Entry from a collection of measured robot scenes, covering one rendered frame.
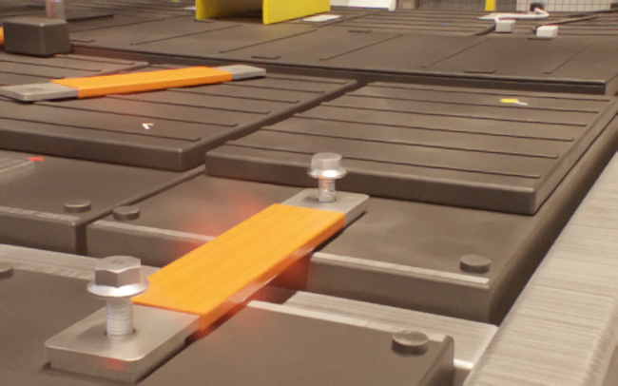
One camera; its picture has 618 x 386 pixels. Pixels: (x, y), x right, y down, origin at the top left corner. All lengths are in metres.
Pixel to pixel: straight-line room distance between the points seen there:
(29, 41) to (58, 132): 0.23
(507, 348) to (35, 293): 0.13
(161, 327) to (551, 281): 0.13
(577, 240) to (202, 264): 0.14
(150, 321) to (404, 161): 0.17
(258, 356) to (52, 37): 0.45
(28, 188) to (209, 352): 0.17
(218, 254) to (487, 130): 0.19
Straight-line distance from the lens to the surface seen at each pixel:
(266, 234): 0.31
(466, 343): 0.27
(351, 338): 0.25
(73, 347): 0.24
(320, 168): 0.34
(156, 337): 0.24
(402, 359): 0.24
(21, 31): 0.67
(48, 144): 0.44
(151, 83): 0.54
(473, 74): 0.57
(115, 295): 0.23
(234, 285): 0.26
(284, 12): 0.91
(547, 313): 0.29
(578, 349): 0.27
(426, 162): 0.38
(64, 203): 0.36
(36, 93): 0.51
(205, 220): 0.35
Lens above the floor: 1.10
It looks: 16 degrees down
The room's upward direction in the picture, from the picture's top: 1 degrees clockwise
